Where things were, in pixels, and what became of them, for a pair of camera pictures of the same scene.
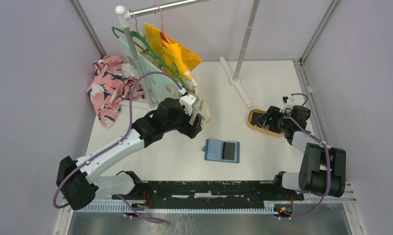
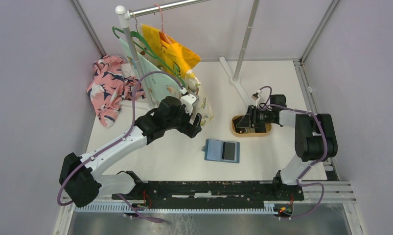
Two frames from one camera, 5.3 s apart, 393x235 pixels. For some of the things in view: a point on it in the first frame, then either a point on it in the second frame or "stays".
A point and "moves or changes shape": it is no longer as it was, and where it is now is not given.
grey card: (228, 151) stays
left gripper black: (190, 130) stays
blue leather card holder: (221, 151) stays
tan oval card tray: (257, 120) moves or changes shape
